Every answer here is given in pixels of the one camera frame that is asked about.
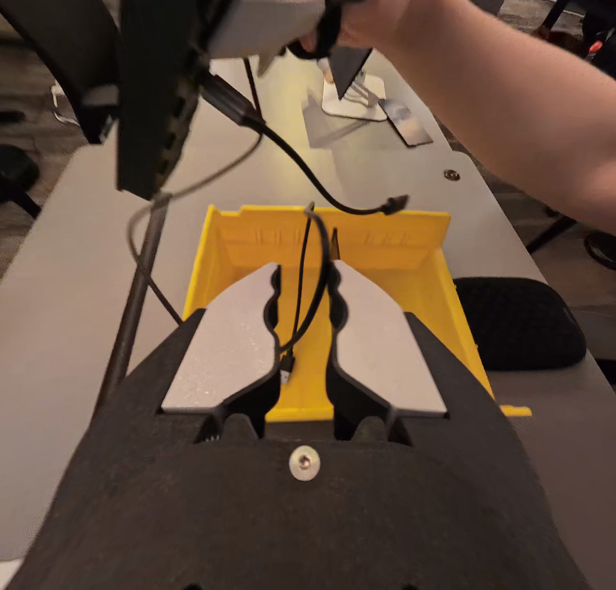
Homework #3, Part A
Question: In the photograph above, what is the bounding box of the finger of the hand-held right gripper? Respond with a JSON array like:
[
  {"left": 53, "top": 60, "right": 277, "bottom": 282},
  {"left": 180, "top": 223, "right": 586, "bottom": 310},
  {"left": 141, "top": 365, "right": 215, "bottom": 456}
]
[{"left": 208, "top": 0, "right": 346, "bottom": 77}]

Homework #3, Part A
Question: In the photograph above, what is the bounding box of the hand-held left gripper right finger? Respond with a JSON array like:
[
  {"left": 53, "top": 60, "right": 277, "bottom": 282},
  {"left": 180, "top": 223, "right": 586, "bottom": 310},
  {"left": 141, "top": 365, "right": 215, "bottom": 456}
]
[{"left": 327, "top": 259, "right": 448, "bottom": 432}]

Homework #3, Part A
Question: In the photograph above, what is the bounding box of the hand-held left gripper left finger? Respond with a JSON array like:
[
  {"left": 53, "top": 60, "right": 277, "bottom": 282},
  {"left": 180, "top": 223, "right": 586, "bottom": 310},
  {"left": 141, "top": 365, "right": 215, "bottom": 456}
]
[{"left": 161, "top": 262, "right": 282, "bottom": 432}]

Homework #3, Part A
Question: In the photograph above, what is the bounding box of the thin black hub cable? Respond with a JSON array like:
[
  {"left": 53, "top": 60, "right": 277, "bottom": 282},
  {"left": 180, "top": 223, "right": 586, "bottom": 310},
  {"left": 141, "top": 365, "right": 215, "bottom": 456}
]
[{"left": 126, "top": 130, "right": 334, "bottom": 387}]

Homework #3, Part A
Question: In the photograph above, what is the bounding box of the yellow storage bin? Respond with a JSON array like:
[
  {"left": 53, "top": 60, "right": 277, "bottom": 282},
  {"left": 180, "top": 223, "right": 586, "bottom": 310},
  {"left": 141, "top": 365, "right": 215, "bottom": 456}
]
[{"left": 182, "top": 204, "right": 532, "bottom": 423}]

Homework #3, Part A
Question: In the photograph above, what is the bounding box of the black cable grey plug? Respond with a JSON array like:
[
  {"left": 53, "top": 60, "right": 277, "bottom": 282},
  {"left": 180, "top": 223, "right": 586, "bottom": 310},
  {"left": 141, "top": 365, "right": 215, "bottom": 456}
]
[{"left": 200, "top": 72, "right": 411, "bottom": 216}]

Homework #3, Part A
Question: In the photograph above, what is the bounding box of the black USB hub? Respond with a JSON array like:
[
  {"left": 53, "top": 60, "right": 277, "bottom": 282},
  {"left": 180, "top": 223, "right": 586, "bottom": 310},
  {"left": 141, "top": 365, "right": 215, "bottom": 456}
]
[{"left": 115, "top": 0, "right": 241, "bottom": 201}]

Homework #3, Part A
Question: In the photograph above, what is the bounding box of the person's right forearm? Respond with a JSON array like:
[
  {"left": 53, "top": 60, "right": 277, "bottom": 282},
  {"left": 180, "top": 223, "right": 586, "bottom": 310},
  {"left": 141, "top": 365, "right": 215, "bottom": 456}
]
[{"left": 399, "top": 0, "right": 616, "bottom": 234}]

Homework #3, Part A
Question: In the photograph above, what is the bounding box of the person's right hand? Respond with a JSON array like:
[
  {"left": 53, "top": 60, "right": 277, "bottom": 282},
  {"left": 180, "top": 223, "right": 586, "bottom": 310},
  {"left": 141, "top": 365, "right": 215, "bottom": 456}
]
[{"left": 301, "top": 0, "right": 458, "bottom": 59}]

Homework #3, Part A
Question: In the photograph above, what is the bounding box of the dark glossy flat card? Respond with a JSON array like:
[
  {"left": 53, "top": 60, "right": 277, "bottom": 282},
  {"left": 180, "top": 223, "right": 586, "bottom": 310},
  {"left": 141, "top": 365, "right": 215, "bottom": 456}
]
[{"left": 379, "top": 98, "right": 434, "bottom": 148}]

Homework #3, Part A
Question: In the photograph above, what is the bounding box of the black mesh pad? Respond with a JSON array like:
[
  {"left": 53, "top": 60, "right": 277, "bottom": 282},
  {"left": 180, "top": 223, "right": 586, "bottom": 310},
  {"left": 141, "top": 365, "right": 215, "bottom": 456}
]
[{"left": 454, "top": 276, "right": 588, "bottom": 372}]

